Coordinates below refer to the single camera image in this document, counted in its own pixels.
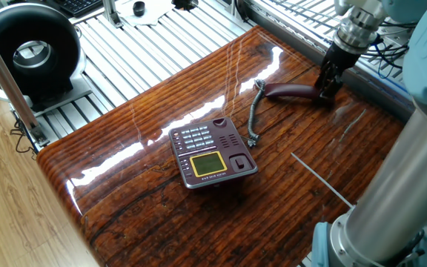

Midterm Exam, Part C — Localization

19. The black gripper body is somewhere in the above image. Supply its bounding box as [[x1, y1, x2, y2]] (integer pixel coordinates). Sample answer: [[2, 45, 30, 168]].
[[319, 40, 360, 74]]

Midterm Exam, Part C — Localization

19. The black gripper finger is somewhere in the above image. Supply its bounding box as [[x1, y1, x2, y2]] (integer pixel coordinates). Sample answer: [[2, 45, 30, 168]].
[[319, 69, 344, 102], [314, 61, 331, 90]]

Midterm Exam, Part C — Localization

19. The maroon telephone handset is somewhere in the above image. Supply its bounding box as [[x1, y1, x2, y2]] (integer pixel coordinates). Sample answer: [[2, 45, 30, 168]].
[[263, 82, 325, 101]]

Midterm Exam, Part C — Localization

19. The grey telephone cord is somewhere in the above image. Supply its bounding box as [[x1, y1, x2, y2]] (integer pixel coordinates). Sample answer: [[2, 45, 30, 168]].
[[245, 78, 267, 148]]

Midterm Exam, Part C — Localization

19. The maroon telephone base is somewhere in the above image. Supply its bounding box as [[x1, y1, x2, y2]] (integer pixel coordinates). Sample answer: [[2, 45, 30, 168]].
[[168, 116, 259, 190]]

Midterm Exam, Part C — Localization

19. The small black clamp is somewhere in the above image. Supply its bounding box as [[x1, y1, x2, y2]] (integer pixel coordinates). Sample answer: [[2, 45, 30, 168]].
[[171, 0, 199, 11]]

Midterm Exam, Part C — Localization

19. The white paper sheet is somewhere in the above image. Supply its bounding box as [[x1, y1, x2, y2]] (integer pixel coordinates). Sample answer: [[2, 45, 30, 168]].
[[116, 0, 177, 27]]

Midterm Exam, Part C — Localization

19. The short aluminium upright profile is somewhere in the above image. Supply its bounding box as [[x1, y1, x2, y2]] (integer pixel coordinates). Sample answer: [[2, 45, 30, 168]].
[[101, 0, 125, 30]]

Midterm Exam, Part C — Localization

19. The glossy wood-grain board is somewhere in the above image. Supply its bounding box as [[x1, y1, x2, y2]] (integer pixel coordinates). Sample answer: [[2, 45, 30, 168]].
[[36, 24, 406, 267]]

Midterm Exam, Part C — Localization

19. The grey square plate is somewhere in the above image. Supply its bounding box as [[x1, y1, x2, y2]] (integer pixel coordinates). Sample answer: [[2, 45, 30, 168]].
[[30, 76, 94, 119]]

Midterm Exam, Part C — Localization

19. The black computer keyboard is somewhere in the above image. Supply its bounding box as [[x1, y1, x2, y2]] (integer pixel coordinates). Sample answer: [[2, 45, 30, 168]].
[[52, 0, 104, 18]]

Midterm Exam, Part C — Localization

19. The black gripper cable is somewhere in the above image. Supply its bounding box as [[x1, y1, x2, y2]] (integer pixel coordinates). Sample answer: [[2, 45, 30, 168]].
[[361, 20, 411, 81]]

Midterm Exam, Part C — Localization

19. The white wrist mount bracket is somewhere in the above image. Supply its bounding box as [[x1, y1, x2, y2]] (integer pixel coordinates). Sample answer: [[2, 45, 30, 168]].
[[334, 0, 385, 16]]

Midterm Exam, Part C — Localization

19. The white cable tie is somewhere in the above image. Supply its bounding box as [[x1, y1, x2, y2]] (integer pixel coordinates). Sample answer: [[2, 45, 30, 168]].
[[290, 151, 356, 209]]

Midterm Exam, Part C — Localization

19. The silver corner bracket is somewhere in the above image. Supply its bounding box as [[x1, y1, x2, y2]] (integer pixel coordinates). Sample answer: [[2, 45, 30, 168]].
[[30, 124, 50, 148]]

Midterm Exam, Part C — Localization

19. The thin black cable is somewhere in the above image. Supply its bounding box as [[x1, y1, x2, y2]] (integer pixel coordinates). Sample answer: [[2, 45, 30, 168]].
[[9, 111, 39, 160]]

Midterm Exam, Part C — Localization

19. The aluminium frame post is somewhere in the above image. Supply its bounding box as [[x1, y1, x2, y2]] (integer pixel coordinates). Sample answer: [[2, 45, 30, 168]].
[[0, 16, 50, 148]]

